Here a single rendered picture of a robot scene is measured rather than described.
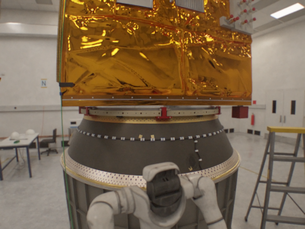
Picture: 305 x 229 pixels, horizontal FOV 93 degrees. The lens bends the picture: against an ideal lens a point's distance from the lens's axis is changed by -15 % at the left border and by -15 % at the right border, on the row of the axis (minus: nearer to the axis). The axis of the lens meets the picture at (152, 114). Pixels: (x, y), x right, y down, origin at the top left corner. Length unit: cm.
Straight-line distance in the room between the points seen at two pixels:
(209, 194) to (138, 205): 32
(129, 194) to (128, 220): 86
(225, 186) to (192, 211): 42
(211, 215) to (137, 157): 75
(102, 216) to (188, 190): 32
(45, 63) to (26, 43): 99
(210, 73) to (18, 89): 661
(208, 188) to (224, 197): 101
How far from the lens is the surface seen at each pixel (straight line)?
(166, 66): 146
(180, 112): 143
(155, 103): 143
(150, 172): 59
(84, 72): 132
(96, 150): 151
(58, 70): 146
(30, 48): 741
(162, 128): 139
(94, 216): 61
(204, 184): 79
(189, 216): 154
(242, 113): 211
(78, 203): 180
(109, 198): 64
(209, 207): 80
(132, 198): 65
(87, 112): 171
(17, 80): 733
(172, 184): 63
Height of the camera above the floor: 178
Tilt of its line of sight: 4 degrees down
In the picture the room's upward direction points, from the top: straight up
